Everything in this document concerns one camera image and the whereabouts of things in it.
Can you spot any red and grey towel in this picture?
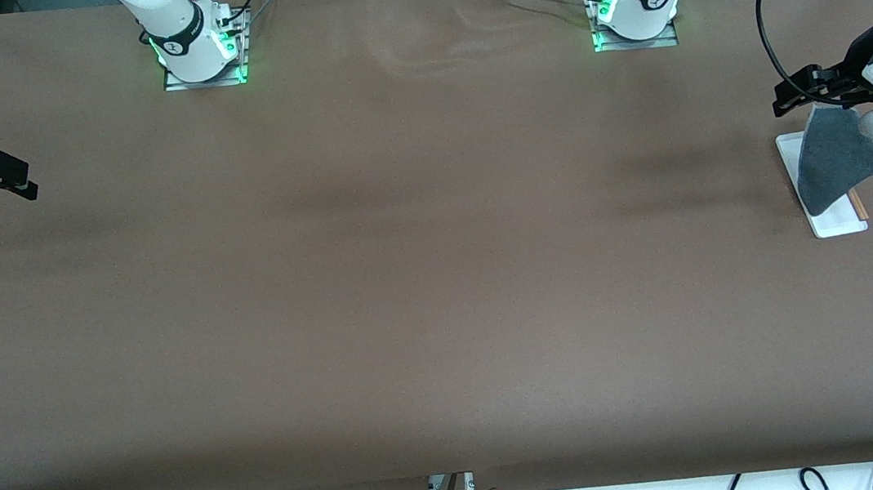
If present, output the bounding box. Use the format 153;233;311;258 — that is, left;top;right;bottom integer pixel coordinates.
789;101;873;219

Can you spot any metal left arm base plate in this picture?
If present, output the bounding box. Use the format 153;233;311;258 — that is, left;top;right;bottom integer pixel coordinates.
587;0;680;56

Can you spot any brown table cover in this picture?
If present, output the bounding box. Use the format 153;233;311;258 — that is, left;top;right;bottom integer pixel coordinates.
0;0;873;490

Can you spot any white rectangular tray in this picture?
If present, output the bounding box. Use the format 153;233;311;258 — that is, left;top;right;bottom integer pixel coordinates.
775;123;873;243

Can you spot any black looped floor cable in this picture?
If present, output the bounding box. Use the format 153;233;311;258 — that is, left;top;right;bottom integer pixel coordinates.
797;465;834;490

